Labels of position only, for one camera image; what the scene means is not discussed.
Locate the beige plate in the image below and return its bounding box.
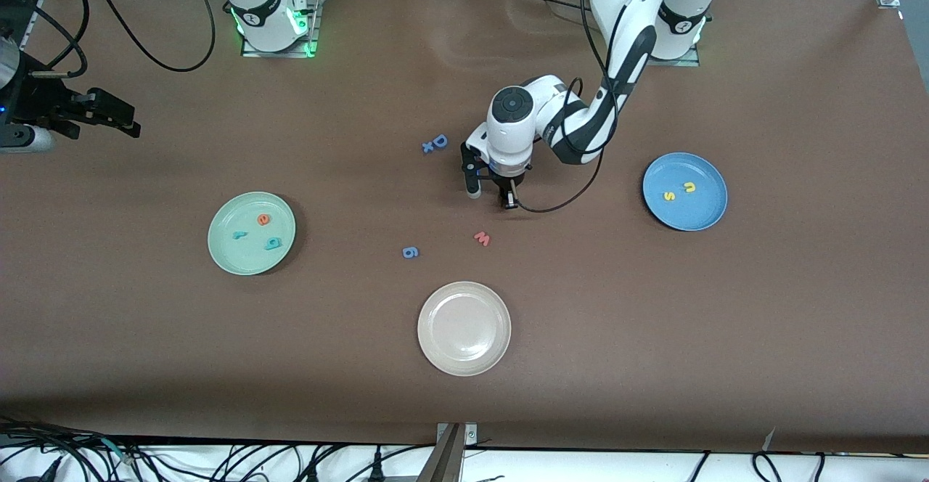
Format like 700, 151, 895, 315
417, 281, 512, 377

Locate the blue plate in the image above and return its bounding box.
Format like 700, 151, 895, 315
642, 152, 729, 232

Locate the pale green plate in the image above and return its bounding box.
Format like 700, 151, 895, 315
208, 192, 297, 277

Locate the brown table cover sheet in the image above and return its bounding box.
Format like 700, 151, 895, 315
0, 0, 929, 455

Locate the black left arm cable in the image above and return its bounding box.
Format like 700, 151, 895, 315
519, 0, 697, 213

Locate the black table cable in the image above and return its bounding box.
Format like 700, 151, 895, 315
519, 0, 592, 15

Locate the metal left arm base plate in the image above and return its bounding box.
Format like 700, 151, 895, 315
646, 45, 701, 68

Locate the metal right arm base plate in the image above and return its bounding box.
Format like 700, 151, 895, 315
241, 0, 322, 58

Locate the metal table clamp bracket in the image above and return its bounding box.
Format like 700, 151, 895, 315
415, 422, 480, 482

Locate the green floor cable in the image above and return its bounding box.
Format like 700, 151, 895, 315
100, 437, 137, 465

